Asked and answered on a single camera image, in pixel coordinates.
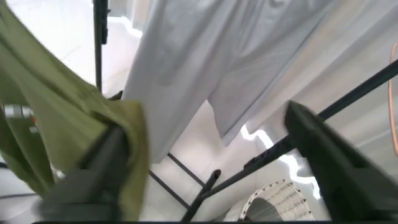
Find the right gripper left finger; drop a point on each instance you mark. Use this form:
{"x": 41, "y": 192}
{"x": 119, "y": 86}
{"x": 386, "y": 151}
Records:
{"x": 90, "y": 186}

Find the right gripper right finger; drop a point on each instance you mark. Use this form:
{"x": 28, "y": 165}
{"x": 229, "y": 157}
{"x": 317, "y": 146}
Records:
{"x": 348, "y": 174}

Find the pink clothes hanger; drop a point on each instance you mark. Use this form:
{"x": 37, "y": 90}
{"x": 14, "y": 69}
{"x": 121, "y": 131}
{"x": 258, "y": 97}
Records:
{"x": 390, "y": 99}

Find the green long-sleeved shirt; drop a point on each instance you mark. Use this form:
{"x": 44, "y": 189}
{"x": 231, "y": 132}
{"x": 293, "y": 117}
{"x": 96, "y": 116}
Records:
{"x": 62, "y": 102}

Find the pale grey shorts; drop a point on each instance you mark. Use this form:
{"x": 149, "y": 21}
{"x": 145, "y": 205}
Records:
{"x": 186, "y": 77}

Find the white laundry basket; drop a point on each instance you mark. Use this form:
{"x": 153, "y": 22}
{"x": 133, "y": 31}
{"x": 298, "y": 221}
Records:
{"x": 280, "y": 202}

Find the black clothes rack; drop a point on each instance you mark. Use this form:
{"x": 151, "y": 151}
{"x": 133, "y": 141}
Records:
{"x": 99, "y": 46}

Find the white curtain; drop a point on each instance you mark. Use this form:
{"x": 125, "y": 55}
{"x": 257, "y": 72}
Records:
{"x": 357, "y": 40}

